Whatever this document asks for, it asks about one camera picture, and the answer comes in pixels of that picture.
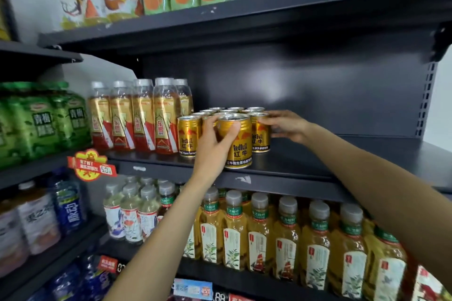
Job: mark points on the person's left hand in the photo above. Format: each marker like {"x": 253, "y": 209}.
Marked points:
{"x": 208, "y": 156}

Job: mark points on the person's right hand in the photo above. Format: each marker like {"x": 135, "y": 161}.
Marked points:
{"x": 291, "y": 126}

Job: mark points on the person's right fingers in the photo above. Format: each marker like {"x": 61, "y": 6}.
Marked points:
{"x": 273, "y": 121}

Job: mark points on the person's left thumb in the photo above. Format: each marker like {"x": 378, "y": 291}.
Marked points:
{"x": 231, "y": 138}

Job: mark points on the gold energy drink can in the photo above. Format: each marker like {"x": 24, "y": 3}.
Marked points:
{"x": 242, "y": 151}
{"x": 260, "y": 140}

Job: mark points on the person's left forearm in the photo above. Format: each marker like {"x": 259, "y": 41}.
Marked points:
{"x": 166, "y": 237}

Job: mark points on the person's right forearm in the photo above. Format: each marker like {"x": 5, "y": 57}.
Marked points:
{"x": 381, "y": 195}

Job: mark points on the cluster of gold cans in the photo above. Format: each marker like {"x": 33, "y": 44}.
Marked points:
{"x": 189, "y": 135}

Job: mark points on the dark metal shelf unit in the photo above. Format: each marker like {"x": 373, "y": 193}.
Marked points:
{"x": 317, "y": 82}

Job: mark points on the gold red label bottle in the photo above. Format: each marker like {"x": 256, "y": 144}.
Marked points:
{"x": 121, "y": 124}
{"x": 143, "y": 122}
{"x": 185, "y": 99}
{"x": 100, "y": 124}
{"x": 166, "y": 124}

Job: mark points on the group of floral label bottles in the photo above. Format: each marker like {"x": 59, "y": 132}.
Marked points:
{"x": 132, "y": 212}

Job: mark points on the row of yellow tea bottles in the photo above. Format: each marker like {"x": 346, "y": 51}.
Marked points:
{"x": 317, "y": 244}

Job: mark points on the red yellow promo tag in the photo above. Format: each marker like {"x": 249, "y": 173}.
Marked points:
{"x": 91, "y": 166}

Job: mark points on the blue white price tag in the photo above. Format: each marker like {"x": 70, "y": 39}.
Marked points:
{"x": 192, "y": 289}

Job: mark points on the green label tea bottle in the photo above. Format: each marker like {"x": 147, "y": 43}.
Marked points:
{"x": 74, "y": 119}
{"x": 7, "y": 138}
{"x": 37, "y": 124}

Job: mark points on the digital price label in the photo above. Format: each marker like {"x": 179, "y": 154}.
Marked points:
{"x": 220, "y": 297}

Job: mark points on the blue label drink bottle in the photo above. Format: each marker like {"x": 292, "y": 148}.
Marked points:
{"x": 69, "y": 205}

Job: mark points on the small red price tag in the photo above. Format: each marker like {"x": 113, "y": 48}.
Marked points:
{"x": 107, "y": 264}

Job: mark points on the white label juice bottle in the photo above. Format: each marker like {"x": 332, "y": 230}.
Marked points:
{"x": 10, "y": 240}
{"x": 37, "y": 221}

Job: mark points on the dark side shelf unit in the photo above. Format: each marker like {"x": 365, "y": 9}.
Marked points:
{"x": 35, "y": 55}

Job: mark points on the group of blue water bottles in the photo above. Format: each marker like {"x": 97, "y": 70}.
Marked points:
{"x": 70, "y": 281}

